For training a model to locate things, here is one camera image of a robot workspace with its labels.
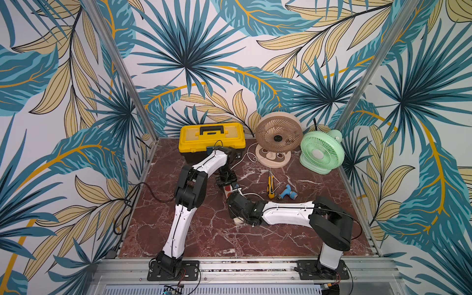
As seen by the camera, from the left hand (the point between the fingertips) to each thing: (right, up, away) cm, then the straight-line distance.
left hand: (230, 190), depth 96 cm
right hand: (+1, -5, -8) cm, 9 cm away
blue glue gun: (+30, 0, -1) cm, 30 cm away
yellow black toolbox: (-18, +27, +1) cm, 33 cm away
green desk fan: (+43, +20, -10) cm, 49 cm away
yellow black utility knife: (+21, +1, -1) cm, 21 cm away
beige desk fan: (+24, +29, -6) cm, 38 cm away
